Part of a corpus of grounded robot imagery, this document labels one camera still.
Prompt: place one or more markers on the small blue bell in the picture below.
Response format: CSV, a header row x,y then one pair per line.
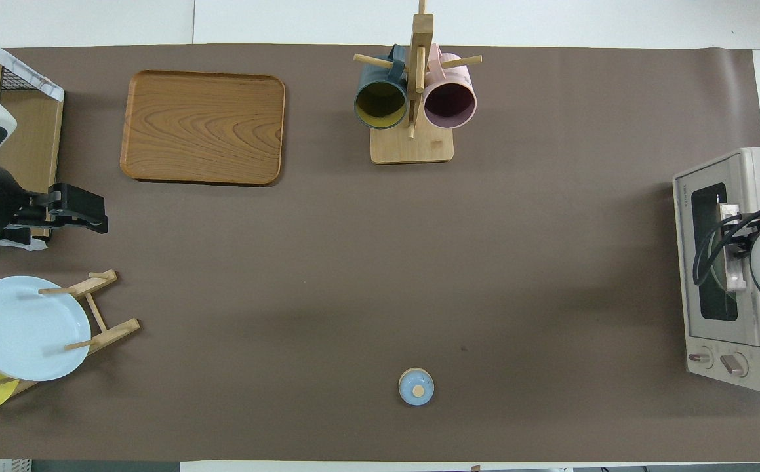
x,y
416,387

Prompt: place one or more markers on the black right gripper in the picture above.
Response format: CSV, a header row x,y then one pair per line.
x,y
743,239

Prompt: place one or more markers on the brown wooden tray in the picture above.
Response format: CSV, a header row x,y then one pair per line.
x,y
202,128

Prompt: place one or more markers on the pink mug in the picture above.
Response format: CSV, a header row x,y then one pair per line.
x,y
450,105

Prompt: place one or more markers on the dark blue mug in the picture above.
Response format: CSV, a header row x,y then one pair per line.
x,y
380,105

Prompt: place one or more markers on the wooden plate rack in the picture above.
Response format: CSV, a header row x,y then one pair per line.
x,y
114,331

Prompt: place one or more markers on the brown table mat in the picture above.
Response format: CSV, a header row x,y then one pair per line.
x,y
353,262

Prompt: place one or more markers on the white checked cloth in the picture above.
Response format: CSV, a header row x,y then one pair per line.
x,y
25,72

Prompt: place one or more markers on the wooden mug tree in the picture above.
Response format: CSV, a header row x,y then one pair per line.
x,y
412,147

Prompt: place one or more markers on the white toaster oven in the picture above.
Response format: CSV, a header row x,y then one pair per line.
x,y
701,177

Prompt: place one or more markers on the light blue plate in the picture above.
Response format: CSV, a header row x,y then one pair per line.
x,y
25,328

